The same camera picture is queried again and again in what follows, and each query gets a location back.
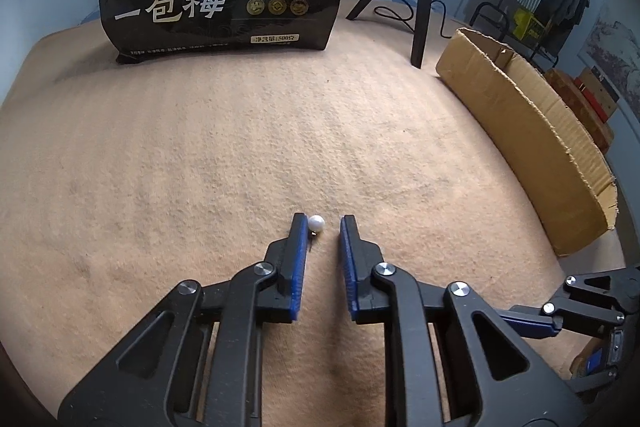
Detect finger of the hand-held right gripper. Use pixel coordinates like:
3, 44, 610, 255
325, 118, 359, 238
500, 264, 640, 339

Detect cardboard box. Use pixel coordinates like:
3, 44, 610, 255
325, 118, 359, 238
435, 27, 619, 258

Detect stacked brown boxes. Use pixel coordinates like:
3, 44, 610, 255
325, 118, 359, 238
542, 67, 617, 154

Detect wall poster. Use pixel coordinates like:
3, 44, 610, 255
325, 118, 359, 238
577, 1, 640, 98

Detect yellow box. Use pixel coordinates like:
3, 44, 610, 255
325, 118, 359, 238
510, 7, 546, 40

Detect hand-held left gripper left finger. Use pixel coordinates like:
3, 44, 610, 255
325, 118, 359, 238
57, 213, 308, 427

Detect brown wooden box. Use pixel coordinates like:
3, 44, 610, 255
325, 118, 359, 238
575, 66, 621, 118

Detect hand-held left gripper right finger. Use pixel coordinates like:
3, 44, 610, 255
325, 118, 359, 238
339, 215, 594, 427

